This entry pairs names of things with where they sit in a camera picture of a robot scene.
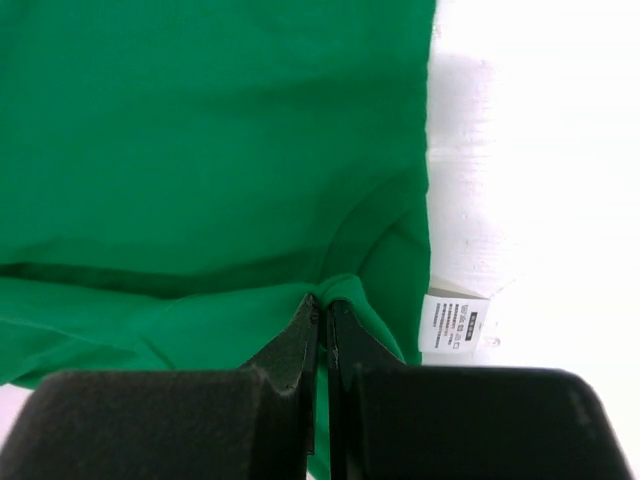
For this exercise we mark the green t-shirt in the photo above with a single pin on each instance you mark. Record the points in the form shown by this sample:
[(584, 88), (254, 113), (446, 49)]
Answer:
[(176, 176)]

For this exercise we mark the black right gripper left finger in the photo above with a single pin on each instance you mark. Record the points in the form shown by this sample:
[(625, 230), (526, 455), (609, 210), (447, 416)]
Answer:
[(256, 421)]

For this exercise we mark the white garment care label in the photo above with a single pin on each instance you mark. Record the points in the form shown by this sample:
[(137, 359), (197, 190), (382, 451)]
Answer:
[(451, 324)]

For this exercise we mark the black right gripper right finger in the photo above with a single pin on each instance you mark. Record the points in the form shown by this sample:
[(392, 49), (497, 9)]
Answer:
[(389, 420)]

